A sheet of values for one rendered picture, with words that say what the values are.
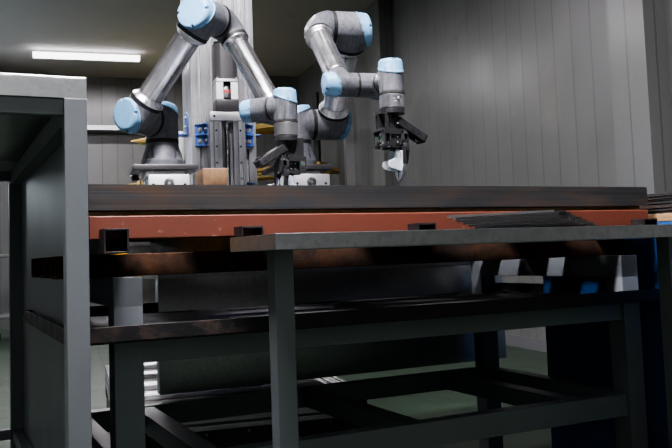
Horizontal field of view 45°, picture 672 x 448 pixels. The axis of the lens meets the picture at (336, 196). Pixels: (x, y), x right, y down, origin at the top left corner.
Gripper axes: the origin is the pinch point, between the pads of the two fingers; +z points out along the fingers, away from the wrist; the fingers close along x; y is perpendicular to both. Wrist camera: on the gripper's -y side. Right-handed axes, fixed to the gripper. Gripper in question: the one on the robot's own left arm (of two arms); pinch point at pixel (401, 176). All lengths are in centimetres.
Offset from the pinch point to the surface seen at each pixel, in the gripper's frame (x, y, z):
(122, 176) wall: -905, -83, -107
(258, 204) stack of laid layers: 38, 59, 11
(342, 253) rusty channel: 23.1, 31.4, 22.6
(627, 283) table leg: 35, -52, 34
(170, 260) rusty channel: 24, 75, 23
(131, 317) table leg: 37, 87, 35
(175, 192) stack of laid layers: 38, 77, 9
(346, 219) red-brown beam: 37, 37, 15
